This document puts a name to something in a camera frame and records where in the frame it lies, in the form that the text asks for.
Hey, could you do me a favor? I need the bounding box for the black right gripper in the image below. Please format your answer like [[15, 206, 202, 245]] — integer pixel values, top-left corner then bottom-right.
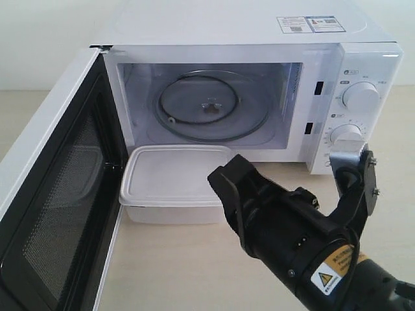
[[207, 155, 353, 285]]

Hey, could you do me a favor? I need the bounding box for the white plastic lidded container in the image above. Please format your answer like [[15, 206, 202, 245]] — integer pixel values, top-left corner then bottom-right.
[[119, 144, 235, 225]]

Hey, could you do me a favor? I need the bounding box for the white microwave door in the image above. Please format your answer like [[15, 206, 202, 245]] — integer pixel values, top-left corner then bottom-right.
[[1, 46, 128, 310]]

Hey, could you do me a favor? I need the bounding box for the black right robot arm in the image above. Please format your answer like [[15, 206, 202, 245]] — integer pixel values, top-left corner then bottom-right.
[[207, 151, 414, 310]]

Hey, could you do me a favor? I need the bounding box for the white microwave oven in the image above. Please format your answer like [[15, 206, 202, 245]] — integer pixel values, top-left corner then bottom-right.
[[91, 1, 403, 174]]

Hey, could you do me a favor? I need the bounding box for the lower white microwave knob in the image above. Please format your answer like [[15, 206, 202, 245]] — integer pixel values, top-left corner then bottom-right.
[[329, 124, 363, 146]]

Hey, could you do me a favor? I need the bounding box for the white microwave knob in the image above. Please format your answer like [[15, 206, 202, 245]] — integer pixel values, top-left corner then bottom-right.
[[342, 82, 380, 111], [329, 124, 363, 146]]

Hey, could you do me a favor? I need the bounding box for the upper white microwave knob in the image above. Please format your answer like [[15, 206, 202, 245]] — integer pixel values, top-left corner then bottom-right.
[[342, 82, 380, 111]]

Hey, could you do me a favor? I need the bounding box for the printed instruction label sticker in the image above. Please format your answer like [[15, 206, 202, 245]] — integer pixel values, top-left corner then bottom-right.
[[276, 16, 346, 34]]

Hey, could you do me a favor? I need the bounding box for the black camera cable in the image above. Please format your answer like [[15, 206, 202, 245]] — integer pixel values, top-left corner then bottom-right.
[[333, 165, 364, 276]]

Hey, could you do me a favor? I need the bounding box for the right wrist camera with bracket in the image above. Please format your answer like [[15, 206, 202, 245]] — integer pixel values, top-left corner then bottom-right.
[[329, 139, 381, 234]]

